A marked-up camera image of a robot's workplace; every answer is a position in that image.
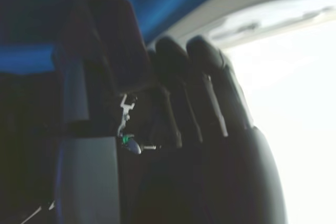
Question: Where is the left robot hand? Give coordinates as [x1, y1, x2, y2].
[51, 35, 288, 224]

